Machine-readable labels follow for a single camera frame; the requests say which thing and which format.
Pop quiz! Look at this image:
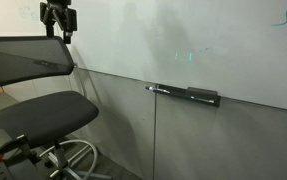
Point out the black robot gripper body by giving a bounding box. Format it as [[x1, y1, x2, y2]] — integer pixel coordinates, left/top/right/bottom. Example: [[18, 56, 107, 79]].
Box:
[[40, 0, 77, 35]]

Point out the purple capped white marker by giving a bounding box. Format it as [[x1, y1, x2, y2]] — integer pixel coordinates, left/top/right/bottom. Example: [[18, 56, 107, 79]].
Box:
[[145, 86, 170, 94]]

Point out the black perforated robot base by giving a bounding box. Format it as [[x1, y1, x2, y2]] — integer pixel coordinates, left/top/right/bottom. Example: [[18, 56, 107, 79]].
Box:
[[0, 134, 47, 180]]

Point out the black mesh office chair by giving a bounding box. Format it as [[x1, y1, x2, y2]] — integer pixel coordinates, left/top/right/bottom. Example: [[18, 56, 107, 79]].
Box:
[[0, 36, 112, 180]]

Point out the black whiteboard eraser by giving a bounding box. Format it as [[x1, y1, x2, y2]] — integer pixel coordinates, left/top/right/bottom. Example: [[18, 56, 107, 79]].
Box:
[[186, 87, 217, 96]]

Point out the large wall whiteboard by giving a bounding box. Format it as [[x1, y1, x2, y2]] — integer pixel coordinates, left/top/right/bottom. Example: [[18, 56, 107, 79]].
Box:
[[71, 0, 287, 109]]

